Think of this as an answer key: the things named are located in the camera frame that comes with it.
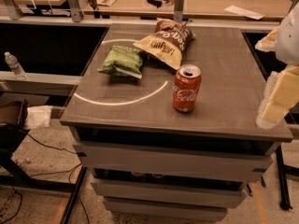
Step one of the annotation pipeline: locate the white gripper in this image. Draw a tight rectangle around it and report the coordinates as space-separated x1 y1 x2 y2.
255 5 299 129

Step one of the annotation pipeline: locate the red coke can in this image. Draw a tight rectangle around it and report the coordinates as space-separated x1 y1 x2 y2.
173 64 202 113

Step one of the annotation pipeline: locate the white paper sheet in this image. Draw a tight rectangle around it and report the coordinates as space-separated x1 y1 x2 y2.
225 6 263 20

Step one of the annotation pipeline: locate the yellow brown chip bag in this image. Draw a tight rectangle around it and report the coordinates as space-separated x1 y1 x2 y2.
134 19 195 70

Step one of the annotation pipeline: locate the grey drawer cabinet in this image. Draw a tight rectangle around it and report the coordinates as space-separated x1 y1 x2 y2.
61 24 292 221

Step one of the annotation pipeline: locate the black glasses case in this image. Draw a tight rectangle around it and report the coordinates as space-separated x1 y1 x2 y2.
147 0 172 7

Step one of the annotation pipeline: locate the green chip bag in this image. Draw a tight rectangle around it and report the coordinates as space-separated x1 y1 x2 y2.
97 45 148 79

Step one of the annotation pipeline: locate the white crumpled cloth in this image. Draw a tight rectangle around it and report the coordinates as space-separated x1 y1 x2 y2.
24 105 52 130

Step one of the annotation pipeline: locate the clear water bottle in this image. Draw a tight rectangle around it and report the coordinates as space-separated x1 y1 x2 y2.
5 51 27 80

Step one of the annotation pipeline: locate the black bin on stand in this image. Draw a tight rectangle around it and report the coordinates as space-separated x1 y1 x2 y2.
0 99 28 155

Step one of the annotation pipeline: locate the black floor cable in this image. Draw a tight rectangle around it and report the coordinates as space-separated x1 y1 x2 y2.
0 133 92 224

